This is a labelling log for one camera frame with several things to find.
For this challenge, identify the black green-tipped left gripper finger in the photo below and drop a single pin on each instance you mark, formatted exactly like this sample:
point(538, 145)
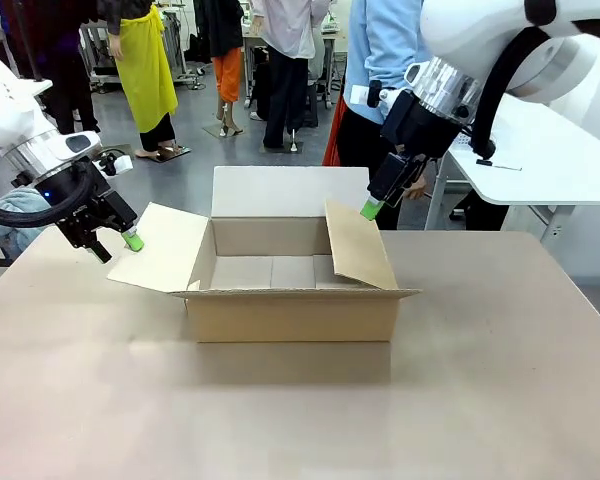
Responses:
point(100, 252)
point(132, 240)

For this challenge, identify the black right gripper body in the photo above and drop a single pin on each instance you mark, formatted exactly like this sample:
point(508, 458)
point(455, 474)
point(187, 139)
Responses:
point(417, 122)

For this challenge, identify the black green-tipped right gripper finger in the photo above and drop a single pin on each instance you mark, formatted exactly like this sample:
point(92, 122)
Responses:
point(414, 172)
point(387, 182)

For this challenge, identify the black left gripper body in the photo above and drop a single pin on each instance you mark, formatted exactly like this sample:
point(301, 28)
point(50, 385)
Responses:
point(87, 207)

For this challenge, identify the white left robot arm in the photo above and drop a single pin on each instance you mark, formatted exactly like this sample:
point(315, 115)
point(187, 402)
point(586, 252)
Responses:
point(10, 125)

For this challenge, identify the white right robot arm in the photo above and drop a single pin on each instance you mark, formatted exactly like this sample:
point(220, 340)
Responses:
point(530, 45)

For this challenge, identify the open brown cardboard box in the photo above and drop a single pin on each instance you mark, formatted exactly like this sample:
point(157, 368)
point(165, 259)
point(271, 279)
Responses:
point(290, 280)

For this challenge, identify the person's bare hand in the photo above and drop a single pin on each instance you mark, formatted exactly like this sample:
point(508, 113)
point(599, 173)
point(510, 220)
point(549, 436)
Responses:
point(417, 190)

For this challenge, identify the light blue cloth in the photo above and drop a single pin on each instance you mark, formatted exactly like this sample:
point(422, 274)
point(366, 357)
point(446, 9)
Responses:
point(20, 212)

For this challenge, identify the small black item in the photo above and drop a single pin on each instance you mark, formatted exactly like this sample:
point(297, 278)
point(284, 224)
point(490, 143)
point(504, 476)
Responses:
point(483, 162)

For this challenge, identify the person in light blue shirt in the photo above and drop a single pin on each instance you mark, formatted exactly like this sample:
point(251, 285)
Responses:
point(380, 60)

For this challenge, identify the white side table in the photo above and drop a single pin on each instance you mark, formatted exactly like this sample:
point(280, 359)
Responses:
point(540, 170)

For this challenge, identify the mannequin with pale shirt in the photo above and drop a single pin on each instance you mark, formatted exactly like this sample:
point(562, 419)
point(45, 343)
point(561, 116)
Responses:
point(287, 65)

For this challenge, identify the mannequin with yellow apron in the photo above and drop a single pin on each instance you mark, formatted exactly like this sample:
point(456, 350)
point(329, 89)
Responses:
point(145, 75)

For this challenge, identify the person in dark purple clothes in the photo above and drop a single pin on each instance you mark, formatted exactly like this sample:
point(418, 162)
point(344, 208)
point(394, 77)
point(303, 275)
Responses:
point(55, 50)

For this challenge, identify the mannequin with orange pants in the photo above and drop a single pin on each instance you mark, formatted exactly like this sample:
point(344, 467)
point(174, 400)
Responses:
point(227, 65)

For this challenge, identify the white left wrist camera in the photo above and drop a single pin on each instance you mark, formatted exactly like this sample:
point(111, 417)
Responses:
point(117, 163)

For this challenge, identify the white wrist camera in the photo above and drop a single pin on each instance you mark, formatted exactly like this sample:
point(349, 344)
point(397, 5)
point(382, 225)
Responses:
point(362, 94)
point(117, 163)

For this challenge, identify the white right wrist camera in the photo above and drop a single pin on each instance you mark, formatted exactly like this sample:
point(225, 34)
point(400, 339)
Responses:
point(362, 94)

